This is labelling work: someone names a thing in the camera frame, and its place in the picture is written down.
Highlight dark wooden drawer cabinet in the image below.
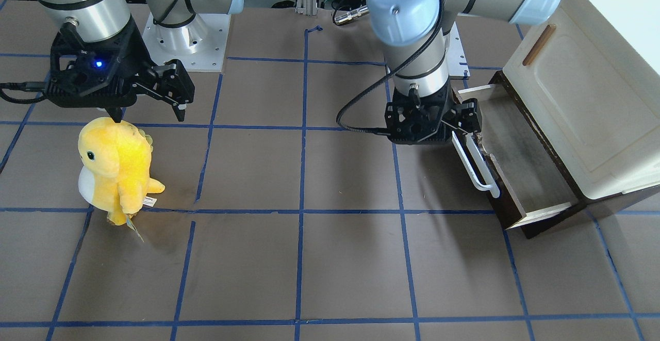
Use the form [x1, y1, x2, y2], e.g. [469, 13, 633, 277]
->
[488, 63, 658, 226]

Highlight white metal drawer handle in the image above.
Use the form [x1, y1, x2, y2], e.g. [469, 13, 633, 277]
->
[452, 132, 501, 199]

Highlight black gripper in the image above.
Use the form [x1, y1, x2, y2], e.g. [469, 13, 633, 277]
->
[385, 84, 483, 145]

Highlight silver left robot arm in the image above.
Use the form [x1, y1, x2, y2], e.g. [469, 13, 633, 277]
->
[366, 0, 560, 145]

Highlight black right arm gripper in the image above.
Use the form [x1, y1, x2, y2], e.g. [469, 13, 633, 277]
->
[43, 19, 195, 124]

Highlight cream plastic storage box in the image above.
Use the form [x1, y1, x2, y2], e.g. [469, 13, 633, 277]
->
[503, 0, 659, 199]

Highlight yellow plush penguin toy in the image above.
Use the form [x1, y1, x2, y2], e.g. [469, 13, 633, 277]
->
[77, 117, 165, 231]

